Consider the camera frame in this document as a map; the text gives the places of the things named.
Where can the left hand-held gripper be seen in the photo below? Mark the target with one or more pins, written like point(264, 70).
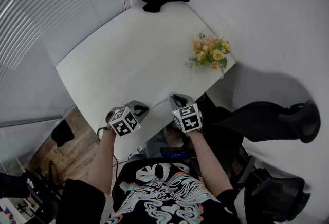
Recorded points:
point(123, 122)

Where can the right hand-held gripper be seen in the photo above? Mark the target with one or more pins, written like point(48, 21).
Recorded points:
point(189, 117)

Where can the person's left forearm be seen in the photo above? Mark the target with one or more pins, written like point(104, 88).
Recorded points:
point(102, 164)

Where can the person's right forearm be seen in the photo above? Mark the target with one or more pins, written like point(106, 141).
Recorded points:
point(210, 166)

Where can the person's grey jeans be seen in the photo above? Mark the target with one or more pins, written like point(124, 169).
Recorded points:
point(158, 146)

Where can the black device with blue screen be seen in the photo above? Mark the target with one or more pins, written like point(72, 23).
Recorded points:
point(176, 154)

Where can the yellow flower bouquet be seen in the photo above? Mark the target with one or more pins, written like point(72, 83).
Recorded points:
point(210, 54)

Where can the small black floor cloth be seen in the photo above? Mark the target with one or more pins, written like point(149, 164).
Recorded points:
point(62, 133)

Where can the black high-back office chair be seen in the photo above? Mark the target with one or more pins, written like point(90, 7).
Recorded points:
point(262, 120)

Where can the person's black printed shirt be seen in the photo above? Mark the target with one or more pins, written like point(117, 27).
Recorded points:
point(164, 197)

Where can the white window blinds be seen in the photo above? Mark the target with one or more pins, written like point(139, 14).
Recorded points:
point(51, 25)

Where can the black mesh office chair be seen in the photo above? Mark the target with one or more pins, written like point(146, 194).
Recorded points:
point(275, 194)

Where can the black swivel office chair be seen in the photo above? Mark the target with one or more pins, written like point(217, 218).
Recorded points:
point(25, 187)

